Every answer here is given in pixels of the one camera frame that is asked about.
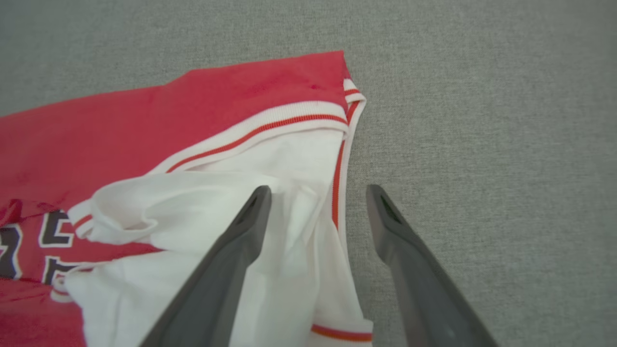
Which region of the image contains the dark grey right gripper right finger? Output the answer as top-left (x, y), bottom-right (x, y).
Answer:
top-left (365, 184), bottom-right (500, 347)

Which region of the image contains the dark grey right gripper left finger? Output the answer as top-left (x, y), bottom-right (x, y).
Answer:
top-left (139, 185), bottom-right (273, 347)

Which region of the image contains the grey fabric sofa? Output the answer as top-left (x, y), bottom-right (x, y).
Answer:
top-left (0, 0), bottom-right (617, 347)

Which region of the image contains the red Bulls basketball jersey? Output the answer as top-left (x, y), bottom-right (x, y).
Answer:
top-left (0, 50), bottom-right (374, 347)

